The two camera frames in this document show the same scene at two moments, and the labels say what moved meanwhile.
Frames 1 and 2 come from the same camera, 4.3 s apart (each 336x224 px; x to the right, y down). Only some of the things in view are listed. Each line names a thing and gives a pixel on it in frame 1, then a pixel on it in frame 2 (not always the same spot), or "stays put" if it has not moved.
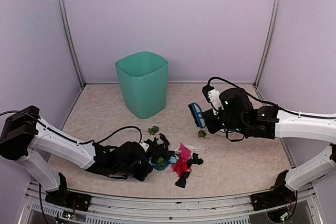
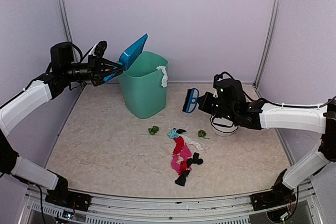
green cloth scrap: [202, 134] stays put
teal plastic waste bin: [143, 77] stays put
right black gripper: [212, 128] -> [204, 105]
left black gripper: [140, 176] -> [96, 68]
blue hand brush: [198, 115] -> [191, 100]
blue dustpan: [157, 167] -> [129, 56]
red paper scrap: [180, 167] -> [179, 143]
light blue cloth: [174, 159] -> [172, 134]
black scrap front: [182, 181] stays put
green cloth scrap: [153, 130] stays put
